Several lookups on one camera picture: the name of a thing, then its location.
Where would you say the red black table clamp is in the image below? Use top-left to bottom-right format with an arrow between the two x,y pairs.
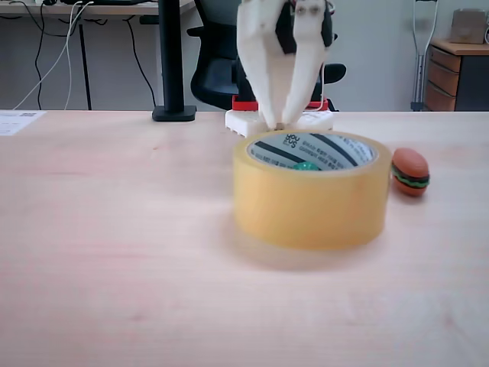
232,57 -> 261,112
305,97 -> 330,112

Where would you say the black office chair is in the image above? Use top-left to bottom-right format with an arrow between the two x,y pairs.
186,0 -> 347,112

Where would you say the black pole with clamp base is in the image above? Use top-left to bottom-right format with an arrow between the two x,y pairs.
151,0 -> 198,122

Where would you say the grey metal crutch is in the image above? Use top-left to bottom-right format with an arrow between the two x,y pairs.
410,0 -> 440,112

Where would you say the wooden drawer cabinet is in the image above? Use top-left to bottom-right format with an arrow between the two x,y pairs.
423,37 -> 489,112

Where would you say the yellow packing tape roll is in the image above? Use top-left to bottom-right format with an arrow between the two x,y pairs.
232,129 -> 393,252

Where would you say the background desk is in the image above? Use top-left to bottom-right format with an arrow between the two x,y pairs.
0,0 -> 198,112

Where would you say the toy hamburger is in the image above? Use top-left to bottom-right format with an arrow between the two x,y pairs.
390,148 -> 431,198

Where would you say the brown cardboard box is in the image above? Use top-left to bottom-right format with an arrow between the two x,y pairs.
449,9 -> 489,45

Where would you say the white printed paper sheet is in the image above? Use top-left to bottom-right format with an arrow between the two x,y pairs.
0,109 -> 47,137

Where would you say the black hanging cable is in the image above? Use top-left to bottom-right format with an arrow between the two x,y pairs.
125,18 -> 158,109
33,0 -> 53,111

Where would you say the white hanging cable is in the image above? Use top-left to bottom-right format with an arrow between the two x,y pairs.
13,1 -> 95,111

